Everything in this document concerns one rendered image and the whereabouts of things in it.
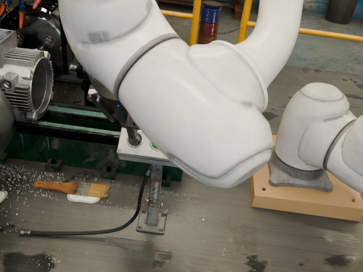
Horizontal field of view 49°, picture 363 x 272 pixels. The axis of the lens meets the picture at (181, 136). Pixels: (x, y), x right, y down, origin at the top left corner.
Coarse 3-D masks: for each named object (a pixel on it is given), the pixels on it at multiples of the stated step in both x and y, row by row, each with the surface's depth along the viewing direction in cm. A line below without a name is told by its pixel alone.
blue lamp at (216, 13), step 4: (204, 8) 123; (208, 8) 122; (220, 8) 124; (204, 12) 124; (208, 12) 123; (212, 12) 123; (216, 12) 123; (220, 12) 125; (204, 16) 124; (208, 16) 124; (212, 16) 124; (216, 16) 124; (204, 20) 125; (208, 20) 124; (212, 20) 124; (216, 20) 125
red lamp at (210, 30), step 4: (200, 20) 128; (200, 24) 127; (204, 24) 126; (208, 24) 125; (212, 24) 125; (216, 24) 126; (200, 28) 127; (204, 28) 126; (208, 28) 126; (212, 28) 126; (216, 28) 127; (200, 32) 128; (204, 32) 127; (208, 32) 126; (212, 32) 127; (216, 32) 128; (208, 36) 127; (212, 36) 127
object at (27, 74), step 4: (44, 52) 112; (48, 52) 112; (48, 56) 113; (24, 72) 102; (28, 72) 102; (32, 72) 103; (24, 76) 101; (28, 76) 102; (52, 92) 120; (52, 96) 120; (32, 112) 108; (28, 116) 108; (32, 116) 108; (36, 116) 110
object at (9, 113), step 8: (0, 96) 87; (0, 104) 86; (8, 104) 89; (0, 112) 85; (8, 112) 88; (0, 120) 85; (8, 120) 88; (0, 128) 85; (8, 128) 88; (0, 136) 85; (8, 136) 89; (0, 144) 86; (8, 144) 92; (0, 152) 88
